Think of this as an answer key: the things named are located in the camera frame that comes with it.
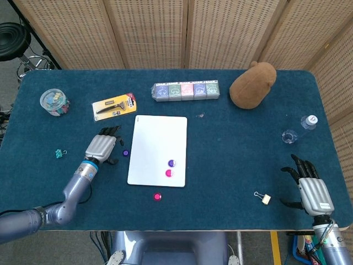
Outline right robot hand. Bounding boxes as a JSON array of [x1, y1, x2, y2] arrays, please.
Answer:
[[280, 153, 335, 221]]

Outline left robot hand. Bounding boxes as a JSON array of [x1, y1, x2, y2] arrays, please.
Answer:
[[84, 125, 125, 166]]

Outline white magnetic board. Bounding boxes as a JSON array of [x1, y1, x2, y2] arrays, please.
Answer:
[[126, 114, 188, 188]]

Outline razor in yellow blister pack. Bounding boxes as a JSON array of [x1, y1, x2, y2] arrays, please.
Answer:
[[92, 92, 138, 123]]

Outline yellow binder clip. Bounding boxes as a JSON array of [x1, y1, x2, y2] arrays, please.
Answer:
[[254, 191, 271, 205]]

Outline clear plastic water bottle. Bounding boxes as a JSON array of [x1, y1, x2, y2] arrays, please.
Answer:
[[281, 114, 319, 146]]

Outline clear jar of binder clips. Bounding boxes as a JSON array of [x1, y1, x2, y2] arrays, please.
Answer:
[[39, 88, 71, 118]]

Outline teal felt table cover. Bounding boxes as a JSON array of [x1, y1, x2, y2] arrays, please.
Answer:
[[0, 68, 351, 231]]

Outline wrapped pack of five boxes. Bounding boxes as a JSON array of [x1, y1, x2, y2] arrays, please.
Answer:
[[151, 79, 221, 102]]

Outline wicker folding screen panel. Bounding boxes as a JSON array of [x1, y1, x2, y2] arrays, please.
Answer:
[[307, 41, 353, 199], [258, 0, 353, 71], [184, 0, 289, 70], [103, 0, 191, 70], [12, 0, 126, 70]]

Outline blue grey robot torso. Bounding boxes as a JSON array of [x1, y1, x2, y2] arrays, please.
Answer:
[[111, 231, 229, 265]]

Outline brown plush toy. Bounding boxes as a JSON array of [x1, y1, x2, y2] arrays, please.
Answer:
[[229, 61, 277, 110]]

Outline black stand pole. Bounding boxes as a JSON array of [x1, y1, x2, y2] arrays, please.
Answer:
[[7, 0, 63, 70]]

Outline black stool with chrome base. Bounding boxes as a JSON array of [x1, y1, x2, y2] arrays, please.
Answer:
[[0, 22, 55, 83]]

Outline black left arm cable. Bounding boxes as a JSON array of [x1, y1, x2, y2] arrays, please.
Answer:
[[77, 184, 93, 205]]

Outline black cables under table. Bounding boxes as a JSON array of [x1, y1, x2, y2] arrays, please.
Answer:
[[89, 231, 113, 265]]

